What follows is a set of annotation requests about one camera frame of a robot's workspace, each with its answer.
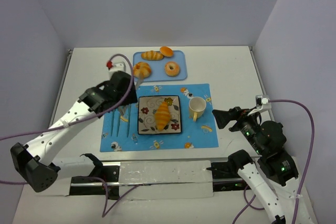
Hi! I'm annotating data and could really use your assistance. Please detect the metal serving tongs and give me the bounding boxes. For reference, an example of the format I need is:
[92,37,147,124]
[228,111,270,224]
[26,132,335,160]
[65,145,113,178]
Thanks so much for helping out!
[118,75,143,116]

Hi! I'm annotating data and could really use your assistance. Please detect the long striped croissant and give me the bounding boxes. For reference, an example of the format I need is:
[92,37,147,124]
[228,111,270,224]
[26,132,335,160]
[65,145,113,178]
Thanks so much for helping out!
[154,101,171,131]

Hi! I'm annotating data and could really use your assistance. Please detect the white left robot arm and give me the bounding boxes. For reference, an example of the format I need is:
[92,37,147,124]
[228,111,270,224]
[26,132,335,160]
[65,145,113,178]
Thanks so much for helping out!
[10,71,138,193]

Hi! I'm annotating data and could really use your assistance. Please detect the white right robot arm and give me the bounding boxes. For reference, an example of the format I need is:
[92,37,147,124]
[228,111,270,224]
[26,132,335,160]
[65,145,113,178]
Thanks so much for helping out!
[209,107,313,223]

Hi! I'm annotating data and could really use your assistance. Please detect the round twisted bread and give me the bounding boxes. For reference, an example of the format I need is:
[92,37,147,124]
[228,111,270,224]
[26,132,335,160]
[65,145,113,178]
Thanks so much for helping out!
[133,62,152,79]

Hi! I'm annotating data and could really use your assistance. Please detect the teal plastic fork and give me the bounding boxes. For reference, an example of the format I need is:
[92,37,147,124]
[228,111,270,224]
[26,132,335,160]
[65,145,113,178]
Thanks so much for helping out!
[110,110,115,137]

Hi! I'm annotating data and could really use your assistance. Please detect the teal plastic spoon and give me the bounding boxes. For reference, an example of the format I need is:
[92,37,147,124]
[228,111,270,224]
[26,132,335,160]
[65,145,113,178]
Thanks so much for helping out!
[116,112,121,137]

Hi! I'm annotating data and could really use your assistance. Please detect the teal plastic knife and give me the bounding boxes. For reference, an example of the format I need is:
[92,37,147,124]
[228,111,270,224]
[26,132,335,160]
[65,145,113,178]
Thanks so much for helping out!
[127,104,132,139]

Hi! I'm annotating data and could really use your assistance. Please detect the yellow mug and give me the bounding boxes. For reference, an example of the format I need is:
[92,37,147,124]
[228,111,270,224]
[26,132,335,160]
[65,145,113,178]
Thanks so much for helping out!
[188,97,207,122]

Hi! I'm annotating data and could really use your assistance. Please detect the square floral plate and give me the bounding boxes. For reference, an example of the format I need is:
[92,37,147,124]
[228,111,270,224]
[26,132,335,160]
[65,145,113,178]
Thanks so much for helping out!
[138,95,182,135]

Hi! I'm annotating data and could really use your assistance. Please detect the blue cartoon placemat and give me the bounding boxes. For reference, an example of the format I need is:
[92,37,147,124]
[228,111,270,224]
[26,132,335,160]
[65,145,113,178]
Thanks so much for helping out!
[100,83,219,152]

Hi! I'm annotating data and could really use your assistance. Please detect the blue plastic tray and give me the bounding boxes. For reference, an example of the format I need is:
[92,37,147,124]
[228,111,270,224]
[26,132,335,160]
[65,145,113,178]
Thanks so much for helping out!
[133,50,187,82]

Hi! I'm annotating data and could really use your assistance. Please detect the upper striped croissant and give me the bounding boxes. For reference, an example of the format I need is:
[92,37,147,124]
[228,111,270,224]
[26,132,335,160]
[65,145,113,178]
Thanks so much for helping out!
[141,50,164,61]

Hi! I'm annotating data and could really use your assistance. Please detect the sugared orange donut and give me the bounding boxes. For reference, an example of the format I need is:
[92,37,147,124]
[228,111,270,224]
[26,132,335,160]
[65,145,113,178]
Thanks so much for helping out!
[164,61,180,77]

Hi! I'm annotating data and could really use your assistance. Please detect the round orange bun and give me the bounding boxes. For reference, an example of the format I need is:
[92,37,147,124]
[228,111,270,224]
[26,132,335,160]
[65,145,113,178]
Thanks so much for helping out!
[160,46,174,58]

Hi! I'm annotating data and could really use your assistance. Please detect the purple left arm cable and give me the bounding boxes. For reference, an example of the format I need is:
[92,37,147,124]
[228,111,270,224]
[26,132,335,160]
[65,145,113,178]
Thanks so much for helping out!
[0,54,148,218]

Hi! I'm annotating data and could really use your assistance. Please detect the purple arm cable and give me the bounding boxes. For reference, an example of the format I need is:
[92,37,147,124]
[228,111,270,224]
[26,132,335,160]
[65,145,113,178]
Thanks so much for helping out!
[232,99,315,224]
[0,54,148,218]

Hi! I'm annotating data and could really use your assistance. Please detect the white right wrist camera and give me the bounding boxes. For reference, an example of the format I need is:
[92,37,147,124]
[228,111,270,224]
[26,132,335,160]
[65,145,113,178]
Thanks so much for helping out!
[248,94,271,116]

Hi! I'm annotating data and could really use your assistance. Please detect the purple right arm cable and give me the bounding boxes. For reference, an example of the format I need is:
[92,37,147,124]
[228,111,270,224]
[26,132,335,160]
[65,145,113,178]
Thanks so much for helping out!
[232,99,315,224]

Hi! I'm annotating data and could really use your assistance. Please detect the metal rail with white cover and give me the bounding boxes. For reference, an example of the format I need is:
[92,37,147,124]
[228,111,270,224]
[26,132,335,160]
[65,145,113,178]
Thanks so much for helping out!
[70,160,245,200]

